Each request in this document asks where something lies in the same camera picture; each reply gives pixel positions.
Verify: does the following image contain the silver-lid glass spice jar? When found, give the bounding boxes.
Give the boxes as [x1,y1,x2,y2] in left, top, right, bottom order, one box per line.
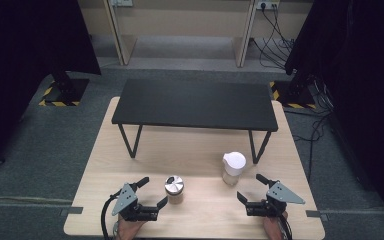
[164,175,185,205]

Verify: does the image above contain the left hand-held gripper cable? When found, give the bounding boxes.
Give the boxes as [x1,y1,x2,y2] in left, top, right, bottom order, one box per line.
[100,189,123,240]

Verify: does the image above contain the black metal riser shelf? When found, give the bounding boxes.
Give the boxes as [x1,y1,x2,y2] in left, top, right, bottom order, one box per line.
[111,78,279,165]

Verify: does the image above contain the person's left hand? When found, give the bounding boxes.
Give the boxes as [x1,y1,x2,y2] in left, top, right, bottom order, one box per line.
[116,215,146,240]

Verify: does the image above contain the person's right hand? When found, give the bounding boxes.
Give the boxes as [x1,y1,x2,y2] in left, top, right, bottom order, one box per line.
[262,212,290,240]

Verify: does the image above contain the grey floor tape piece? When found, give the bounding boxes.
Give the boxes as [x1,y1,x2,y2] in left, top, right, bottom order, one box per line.
[59,206,84,216]
[305,209,330,222]

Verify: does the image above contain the black cable bundle by wall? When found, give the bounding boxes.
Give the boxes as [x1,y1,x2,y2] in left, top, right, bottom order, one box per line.
[250,3,296,70]

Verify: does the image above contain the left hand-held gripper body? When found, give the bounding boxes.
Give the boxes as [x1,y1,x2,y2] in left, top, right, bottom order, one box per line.
[111,183,159,223]

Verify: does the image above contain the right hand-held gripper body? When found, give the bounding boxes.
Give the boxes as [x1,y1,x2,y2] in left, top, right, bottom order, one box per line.
[245,181,306,218]

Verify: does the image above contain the stand base with hazard tape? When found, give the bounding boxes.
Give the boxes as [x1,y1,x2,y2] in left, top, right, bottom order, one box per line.
[269,80,318,110]
[38,78,90,108]

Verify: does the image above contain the white wall socket with plugs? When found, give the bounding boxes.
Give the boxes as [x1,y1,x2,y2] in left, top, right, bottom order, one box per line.
[255,0,281,11]

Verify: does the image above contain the beige wooden desk panel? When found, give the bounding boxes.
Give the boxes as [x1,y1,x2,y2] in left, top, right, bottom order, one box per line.
[232,0,258,68]
[102,0,138,67]

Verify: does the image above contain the black curtain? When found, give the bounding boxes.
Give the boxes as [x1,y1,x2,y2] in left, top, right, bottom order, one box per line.
[0,0,102,172]
[284,0,384,232]

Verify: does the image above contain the black floor cables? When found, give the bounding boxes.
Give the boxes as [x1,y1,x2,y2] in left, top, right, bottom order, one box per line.
[283,75,335,183]

